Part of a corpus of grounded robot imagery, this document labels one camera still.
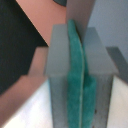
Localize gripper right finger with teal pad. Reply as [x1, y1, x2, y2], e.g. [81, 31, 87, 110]
[79, 33, 98, 128]

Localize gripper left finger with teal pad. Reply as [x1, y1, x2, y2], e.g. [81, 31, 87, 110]
[67, 20, 83, 128]

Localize grey pot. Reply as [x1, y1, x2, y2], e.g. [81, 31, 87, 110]
[53, 0, 128, 84]

